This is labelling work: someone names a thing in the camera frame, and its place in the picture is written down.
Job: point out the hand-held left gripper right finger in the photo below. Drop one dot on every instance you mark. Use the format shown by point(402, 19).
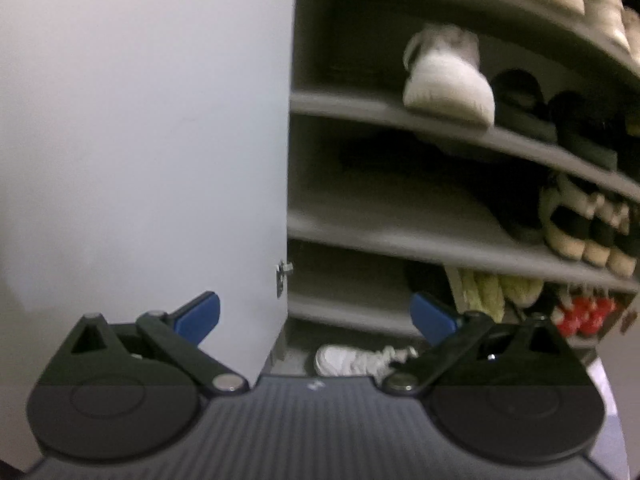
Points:
point(430, 317)

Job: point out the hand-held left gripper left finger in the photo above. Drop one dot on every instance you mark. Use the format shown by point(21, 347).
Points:
point(200, 316)

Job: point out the white lace-up sneaker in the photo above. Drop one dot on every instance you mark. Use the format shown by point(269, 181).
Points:
point(350, 360)

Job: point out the grey shoe cabinet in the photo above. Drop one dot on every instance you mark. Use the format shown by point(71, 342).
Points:
point(375, 240)

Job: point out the black slide sandal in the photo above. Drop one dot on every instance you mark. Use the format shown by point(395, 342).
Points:
point(582, 130)
point(522, 105)

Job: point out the beige lace-up sneaker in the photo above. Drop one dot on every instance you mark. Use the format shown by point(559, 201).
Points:
point(445, 85)

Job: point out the green slipper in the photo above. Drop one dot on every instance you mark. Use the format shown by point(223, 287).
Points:
point(522, 290)
point(477, 295)

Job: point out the dark shoe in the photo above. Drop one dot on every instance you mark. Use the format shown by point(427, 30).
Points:
point(522, 215)

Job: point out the black white high-top sneaker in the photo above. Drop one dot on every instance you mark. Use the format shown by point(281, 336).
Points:
point(602, 240)
point(565, 220)

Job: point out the plain white cabinet door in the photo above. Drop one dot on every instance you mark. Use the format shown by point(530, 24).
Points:
point(150, 135)

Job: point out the black low sneaker white sole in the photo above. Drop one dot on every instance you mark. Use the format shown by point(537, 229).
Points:
point(625, 255)

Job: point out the whitish shoe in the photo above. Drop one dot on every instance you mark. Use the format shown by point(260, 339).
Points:
point(632, 35)
point(602, 15)

